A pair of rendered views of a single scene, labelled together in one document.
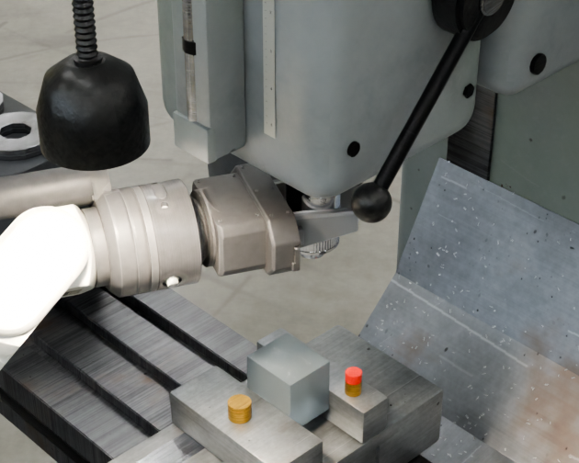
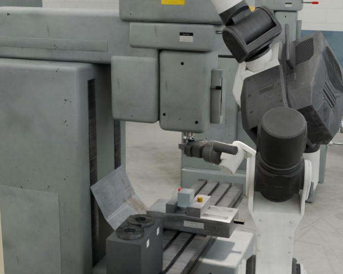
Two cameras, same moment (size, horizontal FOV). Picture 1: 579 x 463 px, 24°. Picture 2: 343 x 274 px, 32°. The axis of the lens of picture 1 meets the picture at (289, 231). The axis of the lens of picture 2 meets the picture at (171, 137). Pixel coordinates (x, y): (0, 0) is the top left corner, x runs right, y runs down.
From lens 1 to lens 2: 2.90 m
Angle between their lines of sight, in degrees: 103
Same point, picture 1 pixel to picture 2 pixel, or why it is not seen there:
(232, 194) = (201, 143)
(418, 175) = (85, 198)
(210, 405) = (200, 204)
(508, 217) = (104, 184)
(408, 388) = (162, 200)
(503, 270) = (112, 194)
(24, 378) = (187, 260)
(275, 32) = not seen: hidden behind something
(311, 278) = not seen: outside the picture
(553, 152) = (104, 160)
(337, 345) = (154, 208)
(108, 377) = (175, 249)
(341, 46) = not seen: hidden behind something
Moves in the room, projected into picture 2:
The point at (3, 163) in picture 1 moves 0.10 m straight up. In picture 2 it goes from (155, 220) to (155, 192)
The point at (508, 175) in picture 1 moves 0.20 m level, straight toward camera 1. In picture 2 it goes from (99, 176) to (145, 172)
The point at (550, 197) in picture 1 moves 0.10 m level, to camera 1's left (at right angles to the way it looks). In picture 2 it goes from (105, 172) to (114, 179)
